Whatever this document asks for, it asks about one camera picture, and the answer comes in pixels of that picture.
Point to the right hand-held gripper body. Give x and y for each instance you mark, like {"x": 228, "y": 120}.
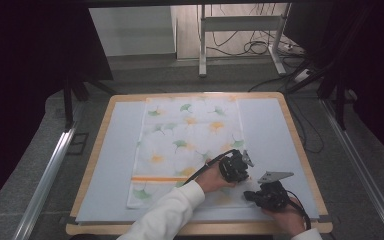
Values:
{"x": 273, "y": 193}

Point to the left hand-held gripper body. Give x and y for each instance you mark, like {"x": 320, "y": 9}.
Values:
{"x": 235, "y": 165}

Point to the white leaf-print cloth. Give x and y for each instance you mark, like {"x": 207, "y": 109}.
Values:
{"x": 186, "y": 140}

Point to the person's left hand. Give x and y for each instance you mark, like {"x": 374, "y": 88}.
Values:
{"x": 211, "y": 180}

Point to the person's right hand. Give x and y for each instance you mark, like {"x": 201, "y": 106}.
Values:
{"x": 288, "y": 220}

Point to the pale blue table mat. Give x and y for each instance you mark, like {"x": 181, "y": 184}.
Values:
{"x": 273, "y": 133}

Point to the white power strip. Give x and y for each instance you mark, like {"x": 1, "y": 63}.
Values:
{"x": 301, "y": 75}

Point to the black metal stand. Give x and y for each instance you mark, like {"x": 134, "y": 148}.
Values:
{"x": 68, "y": 106}
{"x": 340, "y": 100}

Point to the dark curtain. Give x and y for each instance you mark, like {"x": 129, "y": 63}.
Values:
{"x": 376, "y": 66}
{"x": 23, "y": 83}

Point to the white cabinet panel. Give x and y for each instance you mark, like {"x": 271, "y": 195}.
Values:
{"x": 131, "y": 31}

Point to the aluminium floor rail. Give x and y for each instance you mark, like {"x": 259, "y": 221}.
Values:
{"x": 363, "y": 166}
{"x": 46, "y": 180}

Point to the white metal desk frame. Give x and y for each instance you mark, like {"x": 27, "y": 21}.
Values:
{"x": 243, "y": 23}

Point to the black floor hatch frame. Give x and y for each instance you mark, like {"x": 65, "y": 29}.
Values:
{"x": 78, "y": 143}

